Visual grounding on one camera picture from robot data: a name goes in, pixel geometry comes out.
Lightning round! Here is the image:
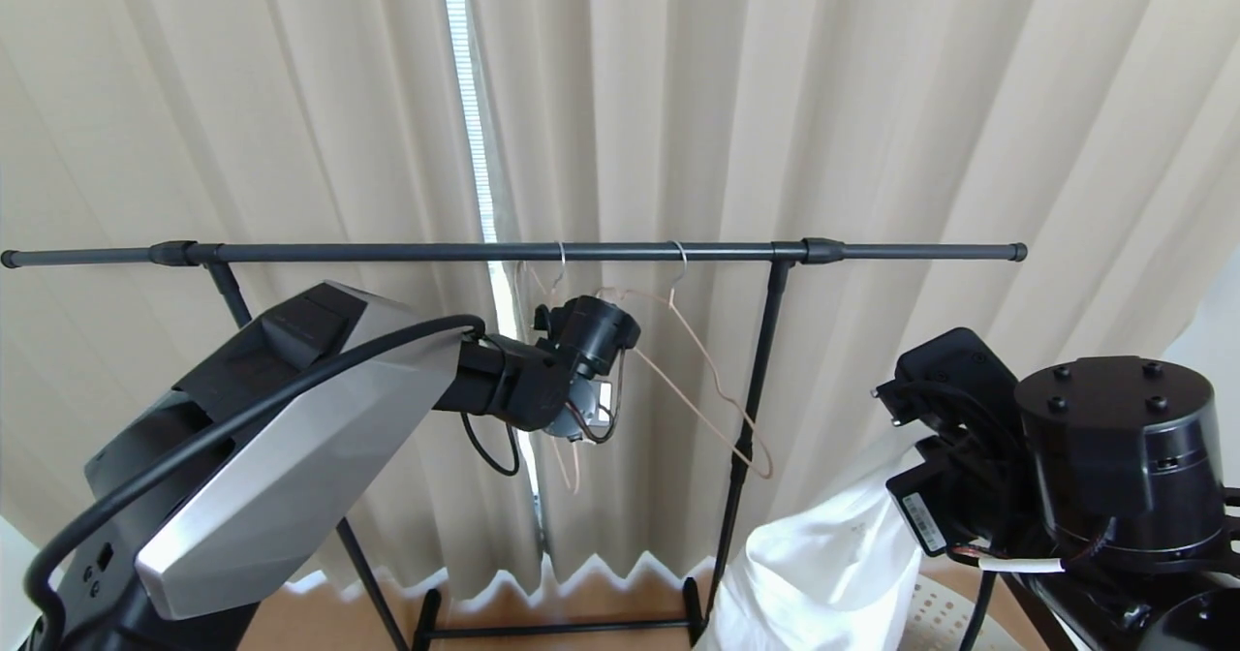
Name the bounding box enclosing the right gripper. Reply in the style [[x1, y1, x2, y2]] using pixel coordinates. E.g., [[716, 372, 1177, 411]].
[[885, 436, 1030, 559]]

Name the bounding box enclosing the white printed shirt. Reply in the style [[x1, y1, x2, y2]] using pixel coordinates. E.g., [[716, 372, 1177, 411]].
[[693, 426, 933, 651]]

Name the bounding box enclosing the pink clothes hanger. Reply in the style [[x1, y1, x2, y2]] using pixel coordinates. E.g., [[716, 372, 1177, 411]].
[[523, 241, 582, 497], [593, 241, 776, 481]]

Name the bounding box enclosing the white laundry basket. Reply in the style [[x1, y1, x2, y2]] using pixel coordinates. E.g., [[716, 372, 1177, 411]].
[[896, 573, 1030, 651]]

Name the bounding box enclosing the black clothes rack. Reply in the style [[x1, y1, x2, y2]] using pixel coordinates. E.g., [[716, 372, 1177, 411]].
[[0, 239, 1028, 651]]

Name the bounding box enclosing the beige curtain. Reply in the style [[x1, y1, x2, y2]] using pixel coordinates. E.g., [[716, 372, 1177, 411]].
[[0, 0, 1240, 602]]

